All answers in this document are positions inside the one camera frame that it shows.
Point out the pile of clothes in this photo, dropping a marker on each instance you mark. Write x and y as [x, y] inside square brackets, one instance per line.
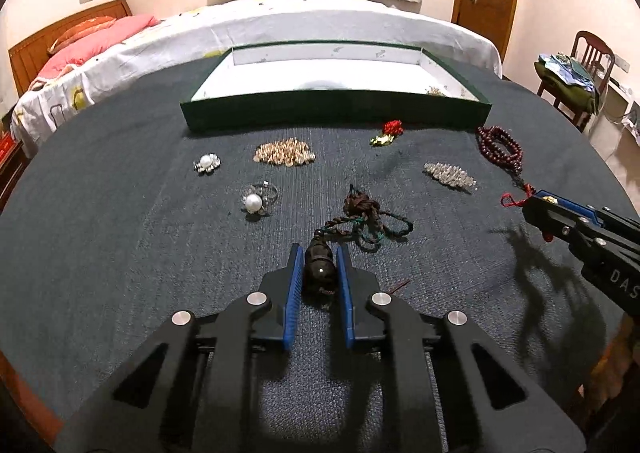
[565, 78]

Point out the pearl cluster brooch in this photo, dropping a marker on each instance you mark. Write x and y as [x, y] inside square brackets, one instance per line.
[206, 163]

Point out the green tray box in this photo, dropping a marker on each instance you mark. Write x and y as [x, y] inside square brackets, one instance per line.
[325, 108]

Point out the red and gold charm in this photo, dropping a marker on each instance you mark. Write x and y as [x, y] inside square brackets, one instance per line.
[387, 133]

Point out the bed with patterned sheet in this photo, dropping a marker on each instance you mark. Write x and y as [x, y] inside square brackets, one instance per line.
[300, 28]

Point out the red box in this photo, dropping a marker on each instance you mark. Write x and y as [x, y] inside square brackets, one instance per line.
[6, 147]

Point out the wooden chair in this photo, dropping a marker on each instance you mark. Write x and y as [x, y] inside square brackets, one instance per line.
[590, 45]

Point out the gold flower brooch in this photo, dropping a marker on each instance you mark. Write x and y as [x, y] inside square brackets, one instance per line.
[435, 92]

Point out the dark grey tablecloth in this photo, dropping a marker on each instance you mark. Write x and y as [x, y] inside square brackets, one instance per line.
[125, 258]

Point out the orange pillow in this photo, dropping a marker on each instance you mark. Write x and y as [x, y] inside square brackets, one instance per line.
[82, 28]

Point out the wooden nightstand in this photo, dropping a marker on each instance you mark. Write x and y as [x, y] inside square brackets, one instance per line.
[12, 178]

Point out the clear crystal brooch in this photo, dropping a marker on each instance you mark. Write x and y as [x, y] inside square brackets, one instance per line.
[450, 175]

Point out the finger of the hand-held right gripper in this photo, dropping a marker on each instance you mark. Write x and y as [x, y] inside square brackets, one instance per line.
[570, 205]
[550, 218]

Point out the pink pillow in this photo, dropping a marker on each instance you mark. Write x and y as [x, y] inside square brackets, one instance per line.
[100, 40]

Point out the wooden headboard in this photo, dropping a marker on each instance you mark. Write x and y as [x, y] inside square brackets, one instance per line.
[40, 48]

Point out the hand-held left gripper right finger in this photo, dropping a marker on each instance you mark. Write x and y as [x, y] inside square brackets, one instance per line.
[346, 298]

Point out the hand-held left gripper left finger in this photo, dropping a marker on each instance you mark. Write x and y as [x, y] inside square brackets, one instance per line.
[292, 298]

